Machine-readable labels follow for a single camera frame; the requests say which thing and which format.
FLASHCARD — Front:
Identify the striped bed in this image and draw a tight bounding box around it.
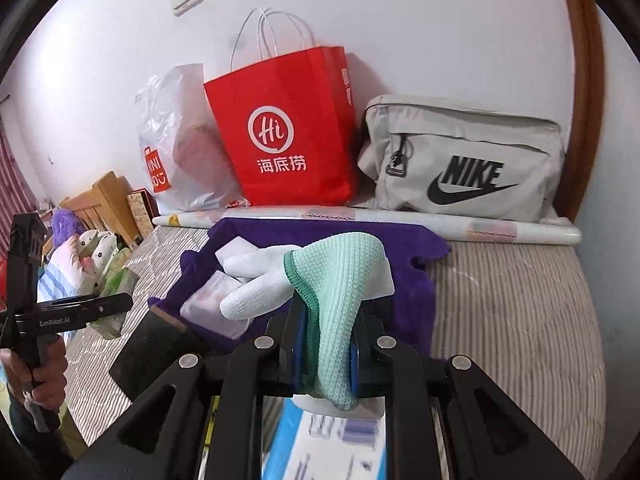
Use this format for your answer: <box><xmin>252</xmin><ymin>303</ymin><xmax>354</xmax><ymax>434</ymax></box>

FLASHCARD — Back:
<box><xmin>60</xmin><ymin>222</ymin><xmax>608</xmax><ymax>480</ymax></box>

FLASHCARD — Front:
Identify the purple plush toy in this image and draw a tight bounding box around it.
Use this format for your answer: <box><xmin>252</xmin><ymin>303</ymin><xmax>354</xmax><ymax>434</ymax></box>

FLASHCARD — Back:
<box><xmin>51</xmin><ymin>209</ymin><xmax>87</xmax><ymax>242</ymax></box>

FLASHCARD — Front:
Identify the white plastic bag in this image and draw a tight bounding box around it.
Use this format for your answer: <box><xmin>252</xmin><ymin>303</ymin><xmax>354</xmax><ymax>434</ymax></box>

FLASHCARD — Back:
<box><xmin>134</xmin><ymin>63</ymin><xmax>251</xmax><ymax>211</ymax></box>

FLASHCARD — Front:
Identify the clear tissue packet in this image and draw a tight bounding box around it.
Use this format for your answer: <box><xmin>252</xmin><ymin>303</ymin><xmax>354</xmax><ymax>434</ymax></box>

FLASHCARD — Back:
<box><xmin>180</xmin><ymin>270</ymin><xmax>251</xmax><ymax>339</ymax></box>

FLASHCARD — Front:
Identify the brown wooden headboard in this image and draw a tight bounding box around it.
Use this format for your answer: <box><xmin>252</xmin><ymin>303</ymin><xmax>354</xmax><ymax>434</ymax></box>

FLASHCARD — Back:
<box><xmin>552</xmin><ymin>0</ymin><xmax>606</xmax><ymax>226</ymax></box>

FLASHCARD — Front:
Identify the floral pillow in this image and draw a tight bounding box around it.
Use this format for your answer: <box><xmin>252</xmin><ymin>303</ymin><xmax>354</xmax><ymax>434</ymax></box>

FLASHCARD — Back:
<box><xmin>75</xmin><ymin>230</ymin><xmax>126</xmax><ymax>283</ymax></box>

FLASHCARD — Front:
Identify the light blue blanket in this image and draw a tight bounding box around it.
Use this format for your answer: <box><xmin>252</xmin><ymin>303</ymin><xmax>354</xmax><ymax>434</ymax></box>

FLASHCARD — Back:
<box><xmin>37</xmin><ymin>249</ymin><xmax>82</xmax><ymax>307</ymax></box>

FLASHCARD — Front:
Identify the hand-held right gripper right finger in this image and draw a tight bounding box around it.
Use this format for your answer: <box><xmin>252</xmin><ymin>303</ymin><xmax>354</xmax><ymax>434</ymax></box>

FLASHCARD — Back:
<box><xmin>350</xmin><ymin>310</ymin><xmax>586</xmax><ymax>480</ymax></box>

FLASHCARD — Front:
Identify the green packet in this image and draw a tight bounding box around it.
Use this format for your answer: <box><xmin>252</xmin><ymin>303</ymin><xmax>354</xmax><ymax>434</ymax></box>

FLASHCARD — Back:
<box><xmin>90</xmin><ymin>267</ymin><xmax>141</xmax><ymax>339</ymax></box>

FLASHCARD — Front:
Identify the person's left hand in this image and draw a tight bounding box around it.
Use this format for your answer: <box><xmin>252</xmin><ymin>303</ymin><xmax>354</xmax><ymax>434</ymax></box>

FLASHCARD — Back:
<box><xmin>9</xmin><ymin>332</ymin><xmax>69</xmax><ymax>407</ymax></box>

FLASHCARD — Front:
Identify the green knitted cloth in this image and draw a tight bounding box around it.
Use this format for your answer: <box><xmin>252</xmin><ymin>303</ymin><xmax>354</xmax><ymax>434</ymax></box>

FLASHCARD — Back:
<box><xmin>283</xmin><ymin>232</ymin><xmax>388</xmax><ymax>408</ymax></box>

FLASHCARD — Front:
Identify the black flat pad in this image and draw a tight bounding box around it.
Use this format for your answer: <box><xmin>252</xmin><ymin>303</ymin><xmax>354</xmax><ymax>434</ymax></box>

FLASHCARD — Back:
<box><xmin>109</xmin><ymin>310</ymin><xmax>201</xmax><ymax>402</ymax></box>

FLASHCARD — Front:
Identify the grey fabric bag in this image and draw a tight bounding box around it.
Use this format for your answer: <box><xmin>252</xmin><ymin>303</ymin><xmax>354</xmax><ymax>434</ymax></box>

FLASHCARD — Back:
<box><xmin>357</xmin><ymin>95</ymin><xmax>568</xmax><ymax>223</ymax></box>

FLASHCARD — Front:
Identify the striped curtain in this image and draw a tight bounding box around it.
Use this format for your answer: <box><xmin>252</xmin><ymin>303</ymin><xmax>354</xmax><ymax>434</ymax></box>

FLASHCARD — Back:
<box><xmin>0</xmin><ymin>125</ymin><xmax>40</xmax><ymax>221</ymax></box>

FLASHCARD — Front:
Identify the white glove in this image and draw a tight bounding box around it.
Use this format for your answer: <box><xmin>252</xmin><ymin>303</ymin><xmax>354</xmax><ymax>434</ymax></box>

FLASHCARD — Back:
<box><xmin>220</xmin><ymin>245</ymin><xmax>396</xmax><ymax>418</ymax></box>

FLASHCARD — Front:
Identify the red paper bag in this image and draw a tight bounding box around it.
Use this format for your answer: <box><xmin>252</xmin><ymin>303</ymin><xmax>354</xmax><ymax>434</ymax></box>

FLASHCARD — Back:
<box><xmin>203</xmin><ymin>7</ymin><xmax>358</xmax><ymax>207</ymax></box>

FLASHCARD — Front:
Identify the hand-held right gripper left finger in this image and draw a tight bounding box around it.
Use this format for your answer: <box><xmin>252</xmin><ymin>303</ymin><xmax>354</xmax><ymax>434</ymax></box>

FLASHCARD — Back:
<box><xmin>65</xmin><ymin>305</ymin><xmax>313</xmax><ymax>480</ymax></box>

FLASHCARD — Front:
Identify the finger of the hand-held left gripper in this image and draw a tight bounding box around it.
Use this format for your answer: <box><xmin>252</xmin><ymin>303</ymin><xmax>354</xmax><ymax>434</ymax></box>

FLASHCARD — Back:
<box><xmin>65</xmin><ymin>294</ymin><xmax>135</xmax><ymax>322</ymax></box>

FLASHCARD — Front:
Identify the person's left forearm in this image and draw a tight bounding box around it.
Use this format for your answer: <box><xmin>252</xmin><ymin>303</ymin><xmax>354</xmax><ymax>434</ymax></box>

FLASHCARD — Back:
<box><xmin>9</xmin><ymin>395</ymin><xmax>76</xmax><ymax>466</ymax></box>

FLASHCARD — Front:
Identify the purple towel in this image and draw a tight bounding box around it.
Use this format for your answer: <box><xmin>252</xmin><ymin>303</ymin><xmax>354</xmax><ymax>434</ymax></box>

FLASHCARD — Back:
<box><xmin>147</xmin><ymin>217</ymin><xmax>453</xmax><ymax>361</ymax></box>

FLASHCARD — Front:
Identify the printed paper roll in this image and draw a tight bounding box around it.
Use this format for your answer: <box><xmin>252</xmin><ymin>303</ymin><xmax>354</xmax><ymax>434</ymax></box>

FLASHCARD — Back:
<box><xmin>151</xmin><ymin>207</ymin><xmax>582</xmax><ymax>247</ymax></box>

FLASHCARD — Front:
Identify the blue and white box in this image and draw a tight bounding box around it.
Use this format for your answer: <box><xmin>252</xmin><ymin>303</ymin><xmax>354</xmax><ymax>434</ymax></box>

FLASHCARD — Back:
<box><xmin>200</xmin><ymin>395</ymin><xmax>391</xmax><ymax>480</ymax></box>

